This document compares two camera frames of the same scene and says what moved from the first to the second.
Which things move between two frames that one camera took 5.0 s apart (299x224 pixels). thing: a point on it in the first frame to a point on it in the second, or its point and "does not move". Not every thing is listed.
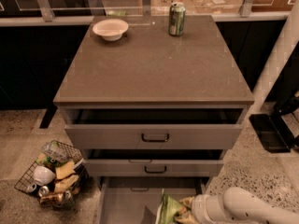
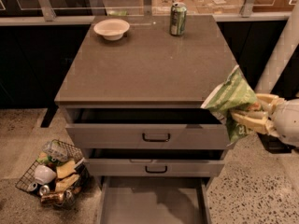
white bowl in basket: x=43 y=175 does not move
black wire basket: x=58 y=176 does not move
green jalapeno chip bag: x=168 y=209 to x=233 y=94
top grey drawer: x=154 y=127 does not move
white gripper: x=199 y=208 to x=289 y=121
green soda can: x=177 y=19 does not move
